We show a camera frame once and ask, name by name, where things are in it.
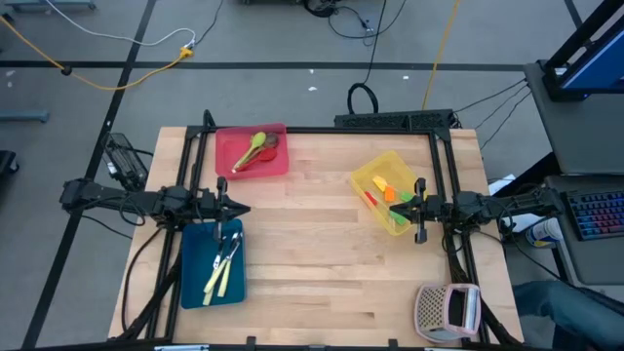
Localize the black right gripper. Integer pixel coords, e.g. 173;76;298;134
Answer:
389;177;456;246

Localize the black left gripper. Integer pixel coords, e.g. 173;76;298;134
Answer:
194;175;252;244

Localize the pink plastic bin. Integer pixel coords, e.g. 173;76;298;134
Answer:
214;122;291;181

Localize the yellow plastic bin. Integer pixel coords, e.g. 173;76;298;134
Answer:
349;149;433;238

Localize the red plastic spoon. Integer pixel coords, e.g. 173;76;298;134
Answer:
236;146;279;173

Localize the green plastic spoon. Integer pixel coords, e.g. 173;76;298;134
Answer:
231;131;268;173

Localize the blue plastic bin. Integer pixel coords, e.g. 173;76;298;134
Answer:
179;217;248;311

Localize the black perforated box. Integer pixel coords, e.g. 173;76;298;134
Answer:
333;108;457;131

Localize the pink and grey basket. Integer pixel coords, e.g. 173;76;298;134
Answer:
413;283;484;344

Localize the white bottle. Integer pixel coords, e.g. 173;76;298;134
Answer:
525;216;566;249

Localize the backlit rainbow keyboard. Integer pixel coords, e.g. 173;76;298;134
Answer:
565;188;624;242

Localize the person's leg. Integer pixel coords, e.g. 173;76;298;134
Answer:
511;280;624;351

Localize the grey keyboard desk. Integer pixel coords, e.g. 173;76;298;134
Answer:
543;174;624;293

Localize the grey furniture foot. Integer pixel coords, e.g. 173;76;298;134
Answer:
4;0;98;12
0;108;51;123

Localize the black floor object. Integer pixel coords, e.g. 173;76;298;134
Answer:
0;149;20;176

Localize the computer monitor blue screen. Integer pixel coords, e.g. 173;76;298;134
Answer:
543;0;624;102

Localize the black aluminium table frame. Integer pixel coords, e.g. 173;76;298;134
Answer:
116;109;526;351

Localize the black wire mesh box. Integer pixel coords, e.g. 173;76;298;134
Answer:
101;132;150;194

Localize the thin black cable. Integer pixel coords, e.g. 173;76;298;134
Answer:
450;77;530;116
475;90;532;150

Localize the black coiled cable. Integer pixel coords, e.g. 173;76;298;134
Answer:
346;0;389;116

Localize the yellow floor cable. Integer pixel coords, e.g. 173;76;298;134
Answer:
0;14;194;93

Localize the yellow hanging power cable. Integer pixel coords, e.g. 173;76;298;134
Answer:
421;0;462;111

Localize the white floor cable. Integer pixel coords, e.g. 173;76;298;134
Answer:
43;0;197;48

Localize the black cable with adapter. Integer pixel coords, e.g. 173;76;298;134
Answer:
327;0;409;48

